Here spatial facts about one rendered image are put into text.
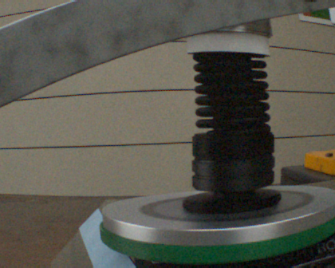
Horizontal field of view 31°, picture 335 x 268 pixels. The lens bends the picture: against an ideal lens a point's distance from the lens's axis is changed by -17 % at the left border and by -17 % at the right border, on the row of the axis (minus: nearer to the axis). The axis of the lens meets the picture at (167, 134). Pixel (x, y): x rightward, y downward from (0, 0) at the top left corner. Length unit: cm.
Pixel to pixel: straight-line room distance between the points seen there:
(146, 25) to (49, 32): 7
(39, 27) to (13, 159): 628
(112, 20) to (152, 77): 635
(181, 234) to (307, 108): 685
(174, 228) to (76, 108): 620
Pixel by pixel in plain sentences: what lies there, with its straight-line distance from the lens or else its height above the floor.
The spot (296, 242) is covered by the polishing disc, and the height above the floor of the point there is 83.
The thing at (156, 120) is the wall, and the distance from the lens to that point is 676.
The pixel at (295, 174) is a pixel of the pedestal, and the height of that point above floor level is 73.
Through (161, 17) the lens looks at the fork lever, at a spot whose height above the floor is 99.
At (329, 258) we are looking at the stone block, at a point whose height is 80.
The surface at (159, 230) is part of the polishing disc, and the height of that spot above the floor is 85.
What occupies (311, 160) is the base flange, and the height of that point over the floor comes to 76.
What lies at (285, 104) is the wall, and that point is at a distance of 717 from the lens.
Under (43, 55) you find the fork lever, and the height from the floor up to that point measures 97.
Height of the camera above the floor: 94
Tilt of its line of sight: 3 degrees down
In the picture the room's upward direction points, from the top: 2 degrees counter-clockwise
